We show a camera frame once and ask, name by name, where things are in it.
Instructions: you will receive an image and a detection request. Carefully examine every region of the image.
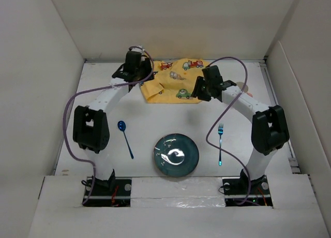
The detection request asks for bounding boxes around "yellow car-print cloth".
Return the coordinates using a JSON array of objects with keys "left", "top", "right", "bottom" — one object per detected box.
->
[{"left": 140, "top": 58, "right": 209, "bottom": 104}]

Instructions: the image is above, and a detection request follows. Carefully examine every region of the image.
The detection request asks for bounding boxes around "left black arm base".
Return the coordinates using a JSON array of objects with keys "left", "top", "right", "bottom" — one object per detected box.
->
[{"left": 83, "top": 178, "right": 132, "bottom": 207}]

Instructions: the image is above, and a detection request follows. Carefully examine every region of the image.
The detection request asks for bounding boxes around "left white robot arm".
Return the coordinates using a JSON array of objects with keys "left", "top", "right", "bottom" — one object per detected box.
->
[{"left": 72, "top": 46, "right": 154, "bottom": 195}]

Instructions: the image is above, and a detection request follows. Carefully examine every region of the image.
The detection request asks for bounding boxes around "blue metal spoon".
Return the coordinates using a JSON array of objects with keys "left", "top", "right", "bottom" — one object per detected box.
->
[{"left": 117, "top": 120, "right": 134, "bottom": 159}]

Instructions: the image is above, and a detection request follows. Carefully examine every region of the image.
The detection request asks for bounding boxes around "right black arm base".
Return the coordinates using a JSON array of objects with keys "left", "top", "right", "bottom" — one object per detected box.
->
[{"left": 218, "top": 176, "right": 273, "bottom": 207}]

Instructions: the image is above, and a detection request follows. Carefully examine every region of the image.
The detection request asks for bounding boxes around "pink and white cup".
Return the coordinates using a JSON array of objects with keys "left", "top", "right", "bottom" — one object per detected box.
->
[{"left": 236, "top": 82, "right": 253, "bottom": 97}]

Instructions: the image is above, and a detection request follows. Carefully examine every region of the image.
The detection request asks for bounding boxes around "blue metal fork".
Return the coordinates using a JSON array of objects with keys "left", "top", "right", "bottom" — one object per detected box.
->
[{"left": 218, "top": 123, "right": 223, "bottom": 166}]

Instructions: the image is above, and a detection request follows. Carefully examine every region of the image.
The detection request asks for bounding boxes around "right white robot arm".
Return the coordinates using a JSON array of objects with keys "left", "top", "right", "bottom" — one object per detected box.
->
[{"left": 191, "top": 66, "right": 290, "bottom": 194}]

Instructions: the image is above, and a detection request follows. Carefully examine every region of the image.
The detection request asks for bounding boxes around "dark teal ceramic plate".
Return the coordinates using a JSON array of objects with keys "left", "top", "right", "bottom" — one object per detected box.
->
[{"left": 153, "top": 133, "right": 200, "bottom": 177}]

